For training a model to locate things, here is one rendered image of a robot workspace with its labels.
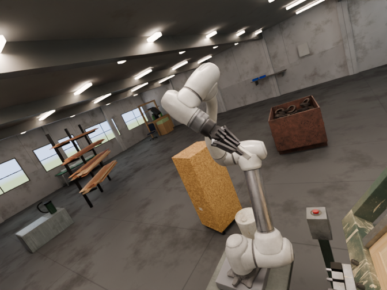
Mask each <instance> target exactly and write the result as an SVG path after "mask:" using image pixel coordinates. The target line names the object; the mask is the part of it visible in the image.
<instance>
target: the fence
mask: <svg viewBox="0 0 387 290"><path fill-rule="evenodd" d="M386 232H387V215H386V216H385V217H384V218H383V219H382V220H381V221H380V222H379V223H378V224H377V225H376V226H375V227H374V228H373V229H372V230H371V231H370V232H369V233H368V234H367V235H366V236H365V237H364V238H363V239H362V242H363V245H364V247H366V248H368V249H369V248H370V247H372V245H373V244H375V243H376V241H378V240H379V239H380V238H381V237H382V236H383V235H384V234H385V233H386Z"/></svg>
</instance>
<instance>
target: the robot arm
mask: <svg viewBox="0 0 387 290"><path fill-rule="evenodd" d="M219 76H220V71H219V68H218V67H217V66H216V65H215V64H213V63H204V64H202V65H201V66H199V67H198V68H197V69H196V70H195V71H194V72H193V73H192V75H191V76H190V77H189V78H188V80H187V82H186V84H185V85H184V87H183V88H182V89H181V90H180V91H179V92H177V91H175V90H168V91H167V92H166V93H165V94H164V96H163V98H162V100H161V105H162V107H163V109H164V110H165V111H166V112H167V113H168V114H169V115H170V116H171V117H172V118H174V119H175V120H177V121H178V122H179V123H182V124H185V125H187V126H188V127H189V128H191V129H192V130H194V131H195V132H197V133H198V132H199V131H200V133H201V134H202V135H204V136H205V142H206V146H207V148H208V150H209V152H210V155H211V156H212V158H213V160H214V161H215V162H216V163H217V164H219V165H221V166H224V167H227V166H230V165H237V164H239V166H240V168H241V170H242V171H244V176H245V180H246V185H247V188H248V193H249V197H250V201H251V205H252V210H253V215H254V218H255V222H256V227H257V230H256V232H255V239H250V238H246V237H245V236H243V235H241V234H233V235H231V236H229V237H228V239H227V241H226V248H225V252H226V256H227V260H228V262H229V264H230V266H231V269H230V270H229V271H228V272H227V276H228V277H231V278H234V280H233V282H232V285H233V286H234V287H236V286H237V285H238V284H239V283H242V284H244V285H245V286H246V287H247V288H249V289H251V288H252V285H253V282H254V280H255V278H256V277H257V275H258V273H259V271H260V269H261V268H281V267H284V266H287V265H289V264H291V263H292V262H293V261H294V254H293V246H292V244H291V242H290V241H289V240H288V239H287V238H282V236H281V234H280V231H279V230H277V229H276V228H275V227H274V224H273V221H272V217H271V212H270V208H269V205H268V200H267V195H266V191H265V187H264V182H263V178H262V175H261V170H260V167H261V165H262V160H263V159H265V158H266V156H267V150H266V147H265V145H264V142H262V141H258V140H246V141H242V142H240V141H239V140H238V139H237V138H236V137H235V136H234V135H233V134H232V133H231V132H230V131H229V130H228V129H227V127H226V126H225V125H224V126H223V127H220V126H218V125H217V110H218V104H217V97H216V95H217V92H218V88H217V86H218V80H219ZM201 102H206V105H207V112H206V113H204V112H203V111H202V110H201V109H199V108H198V107H199V105H200V104H201Z"/></svg>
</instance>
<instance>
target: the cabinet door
mask: <svg viewBox="0 0 387 290"><path fill-rule="evenodd" d="M369 252H370V255H371V258H372V261H373V264H374V267H375V271H376V274H377V277H378V280H379V282H380V286H381V289H382V290H387V232H386V233H385V234H384V235H383V236H382V237H381V238H380V239H379V240H378V241H376V243H375V244H373V245H372V247H370V248H369Z"/></svg>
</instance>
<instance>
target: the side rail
mask: <svg viewBox="0 0 387 290"><path fill-rule="evenodd" d="M386 209H387V167H386V168H385V170H384V171H383V172H382V173H381V174H380V175H379V177H378V178H377V179H376V180H375V181H374V182H373V184H372V185H371V186H370V187H369V188H368V190H367V191H366V192H365V193H364V194H363V196H362V197H361V198H360V199H359V200H358V202H357V203H356V204H355V205H354V206H353V207H352V213H353V215H355V216H357V217H360V218H362V219H365V220H367V221H370V222H372V223H373V222H374V221H375V220H376V219H377V218H378V217H379V216H380V215H381V214H382V213H383V211H384V210H386Z"/></svg>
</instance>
